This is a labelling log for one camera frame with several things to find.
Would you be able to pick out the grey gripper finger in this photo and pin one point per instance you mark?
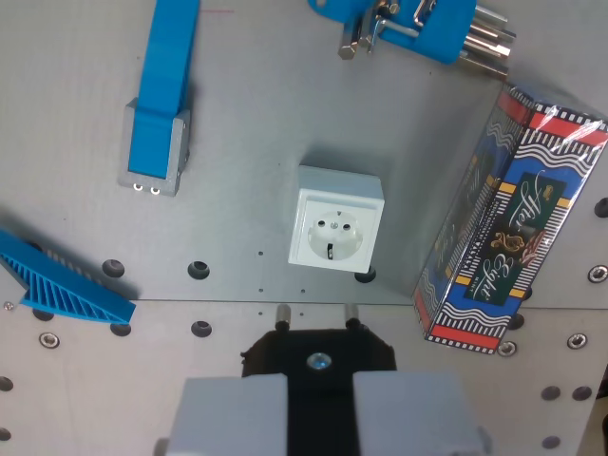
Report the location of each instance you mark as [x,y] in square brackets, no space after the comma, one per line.
[228,418]
[413,413]

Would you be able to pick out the black two-pin power plug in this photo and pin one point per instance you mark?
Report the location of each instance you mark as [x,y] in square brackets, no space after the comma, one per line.
[320,380]

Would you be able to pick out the silver socket head screw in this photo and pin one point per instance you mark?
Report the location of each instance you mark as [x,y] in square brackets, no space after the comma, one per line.
[597,274]
[576,340]
[506,348]
[49,339]

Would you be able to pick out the black socket head screw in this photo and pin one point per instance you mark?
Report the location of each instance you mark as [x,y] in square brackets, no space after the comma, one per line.
[602,206]

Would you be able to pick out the After Eight chocolate box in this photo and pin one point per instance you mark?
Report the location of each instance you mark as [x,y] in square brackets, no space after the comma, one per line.
[508,223]

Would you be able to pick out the blue ribbed plastic wedge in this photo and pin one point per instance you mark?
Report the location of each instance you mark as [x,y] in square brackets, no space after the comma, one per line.
[62,282]

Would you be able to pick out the long blue plastic bar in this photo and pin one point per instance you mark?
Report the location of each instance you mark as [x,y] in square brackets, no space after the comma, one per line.
[166,81]

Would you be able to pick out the large silver hex key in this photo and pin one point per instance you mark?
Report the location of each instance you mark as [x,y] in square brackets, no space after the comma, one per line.
[352,40]

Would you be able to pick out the dark hex key bundle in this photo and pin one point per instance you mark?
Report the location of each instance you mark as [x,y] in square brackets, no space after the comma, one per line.
[489,40]

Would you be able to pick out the thin silver hex key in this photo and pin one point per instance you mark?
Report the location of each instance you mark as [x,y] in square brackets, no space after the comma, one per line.
[370,33]

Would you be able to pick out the blue hex key holder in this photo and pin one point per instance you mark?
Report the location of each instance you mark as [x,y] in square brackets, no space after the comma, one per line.
[427,28]

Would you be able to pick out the silver bent hex key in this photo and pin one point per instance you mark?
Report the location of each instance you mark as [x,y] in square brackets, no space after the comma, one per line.
[424,10]

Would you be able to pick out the white wall socket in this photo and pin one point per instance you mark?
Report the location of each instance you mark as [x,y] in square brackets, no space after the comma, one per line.
[337,223]

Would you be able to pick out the grey bracket holder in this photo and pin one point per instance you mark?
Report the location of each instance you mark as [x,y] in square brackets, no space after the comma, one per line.
[178,157]

